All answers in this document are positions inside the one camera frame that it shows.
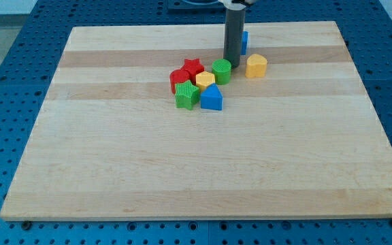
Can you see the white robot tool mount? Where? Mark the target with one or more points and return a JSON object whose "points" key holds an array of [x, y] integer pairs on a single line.
{"points": [[237, 4]]}

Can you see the blue triangle block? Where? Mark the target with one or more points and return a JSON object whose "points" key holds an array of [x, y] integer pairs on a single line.
{"points": [[212, 98]]}

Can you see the green cylinder block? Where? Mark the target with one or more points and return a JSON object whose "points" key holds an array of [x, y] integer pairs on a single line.
{"points": [[221, 68]]}

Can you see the yellow hexagon block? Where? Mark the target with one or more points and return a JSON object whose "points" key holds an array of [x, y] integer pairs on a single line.
{"points": [[204, 80]]}

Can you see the blue cube block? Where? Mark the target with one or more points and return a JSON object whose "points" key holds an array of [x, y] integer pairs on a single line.
{"points": [[244, 43]]}

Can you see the red cylinder block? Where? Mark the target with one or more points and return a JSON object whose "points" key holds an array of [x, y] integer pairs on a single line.
{"points": [[178, 76]]}

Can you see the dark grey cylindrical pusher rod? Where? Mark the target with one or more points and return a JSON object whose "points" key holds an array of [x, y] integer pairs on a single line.
{"points": [[234, 27]]}

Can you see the green star block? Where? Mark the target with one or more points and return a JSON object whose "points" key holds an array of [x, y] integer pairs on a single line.
{"points": [[186, 95]]}

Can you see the light wooden board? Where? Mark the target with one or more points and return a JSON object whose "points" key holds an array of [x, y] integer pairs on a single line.
{"points": [[109, 143]]}

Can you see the yellow heart block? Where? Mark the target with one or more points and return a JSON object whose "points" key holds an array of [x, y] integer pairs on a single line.
{"points": [[256, 66]]}

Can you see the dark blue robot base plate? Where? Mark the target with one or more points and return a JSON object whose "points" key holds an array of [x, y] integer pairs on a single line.
{"points": [[180, 6]]}

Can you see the red star block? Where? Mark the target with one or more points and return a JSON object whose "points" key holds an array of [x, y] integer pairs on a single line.
{"points": [[193, 67]]}

